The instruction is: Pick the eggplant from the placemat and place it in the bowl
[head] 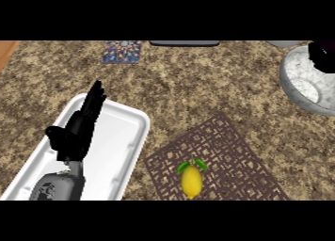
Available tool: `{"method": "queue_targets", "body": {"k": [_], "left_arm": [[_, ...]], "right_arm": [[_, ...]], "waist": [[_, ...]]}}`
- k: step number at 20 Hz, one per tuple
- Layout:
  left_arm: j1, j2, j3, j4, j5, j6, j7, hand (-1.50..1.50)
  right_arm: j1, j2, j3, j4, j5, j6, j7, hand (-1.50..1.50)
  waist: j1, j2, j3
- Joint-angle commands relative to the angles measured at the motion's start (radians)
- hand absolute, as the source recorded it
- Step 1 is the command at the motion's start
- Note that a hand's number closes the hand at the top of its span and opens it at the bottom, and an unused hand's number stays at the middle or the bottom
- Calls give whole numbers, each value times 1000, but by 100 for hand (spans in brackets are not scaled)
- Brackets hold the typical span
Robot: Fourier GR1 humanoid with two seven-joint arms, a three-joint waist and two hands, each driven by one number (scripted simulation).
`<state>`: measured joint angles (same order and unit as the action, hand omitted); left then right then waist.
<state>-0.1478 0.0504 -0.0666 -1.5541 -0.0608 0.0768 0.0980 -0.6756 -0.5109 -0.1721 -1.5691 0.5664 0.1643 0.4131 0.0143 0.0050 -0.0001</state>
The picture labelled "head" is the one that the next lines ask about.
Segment yellow lemon with green leaves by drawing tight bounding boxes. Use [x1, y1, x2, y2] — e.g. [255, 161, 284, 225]
[175, 155, 209, 201]

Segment dark grey appliance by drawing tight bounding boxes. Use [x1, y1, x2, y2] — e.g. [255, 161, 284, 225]
[148, 40, 221, 48]

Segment pale grey round object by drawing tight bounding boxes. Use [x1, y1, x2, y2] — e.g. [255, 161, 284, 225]
[265, 40, 305, 49]

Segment white marble bowl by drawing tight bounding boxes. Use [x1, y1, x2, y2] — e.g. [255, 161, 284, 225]
[277, 44, 335, 118]

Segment brown patterned placemat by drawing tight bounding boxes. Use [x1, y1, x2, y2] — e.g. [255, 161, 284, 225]
[142, 112, 290, 201]

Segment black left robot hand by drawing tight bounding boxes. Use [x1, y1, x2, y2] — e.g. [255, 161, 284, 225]
[44, 79, 107, 163]

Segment dark blue patterned mat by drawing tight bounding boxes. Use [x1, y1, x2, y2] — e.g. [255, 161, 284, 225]
[101, 40, 142, 65]

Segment dark purple eggplant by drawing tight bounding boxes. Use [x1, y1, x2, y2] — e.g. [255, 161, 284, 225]
[318, 40, 335, 53]

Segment white rectangular tray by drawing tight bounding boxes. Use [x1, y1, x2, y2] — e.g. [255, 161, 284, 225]
[0, 92, 151, 201]

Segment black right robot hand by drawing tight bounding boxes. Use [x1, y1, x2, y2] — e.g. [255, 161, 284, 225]
[308, 46, 335, 75]

